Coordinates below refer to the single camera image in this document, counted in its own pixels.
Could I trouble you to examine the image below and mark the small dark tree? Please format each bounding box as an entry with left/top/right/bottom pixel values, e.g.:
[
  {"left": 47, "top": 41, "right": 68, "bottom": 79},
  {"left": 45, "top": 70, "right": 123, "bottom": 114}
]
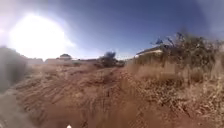
[{"left": 99, "top": 50, "right": 118, "bottom": 68}]

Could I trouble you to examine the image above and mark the white building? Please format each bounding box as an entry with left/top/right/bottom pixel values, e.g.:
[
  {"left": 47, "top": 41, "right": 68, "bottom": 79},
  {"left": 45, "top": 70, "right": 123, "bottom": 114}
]
[{"left": 133, "top": 44, "right": 168, "bottom": 65}]

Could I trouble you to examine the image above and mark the red-brown dirt track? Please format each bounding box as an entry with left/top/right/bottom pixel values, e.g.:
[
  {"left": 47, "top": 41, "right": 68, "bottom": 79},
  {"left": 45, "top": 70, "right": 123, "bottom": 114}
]
[{"left": 9, "top": 63, "right": 224, "bottom": 128}]

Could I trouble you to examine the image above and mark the dry yellow grass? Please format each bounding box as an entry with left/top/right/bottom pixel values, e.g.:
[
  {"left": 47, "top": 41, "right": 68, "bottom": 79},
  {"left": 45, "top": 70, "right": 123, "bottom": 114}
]
[
  {"left": 124, "top": 58, "right": 224, "bottom": 118},
  {"left": 28, "top": 61, "right": 101, "bottom": 81}
]

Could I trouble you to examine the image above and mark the group of dark trees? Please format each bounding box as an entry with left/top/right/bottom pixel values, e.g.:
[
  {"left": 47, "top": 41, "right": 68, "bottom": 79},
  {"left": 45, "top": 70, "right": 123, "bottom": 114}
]
[{"left": 156, "top": 31, "right": 224, "bottom": 73}]

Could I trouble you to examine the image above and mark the dark bush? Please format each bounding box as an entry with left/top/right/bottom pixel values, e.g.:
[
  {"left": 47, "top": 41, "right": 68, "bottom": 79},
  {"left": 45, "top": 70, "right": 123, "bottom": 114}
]
[{"left": 0, "top": 46, "right": 29, "bottom": 92}]

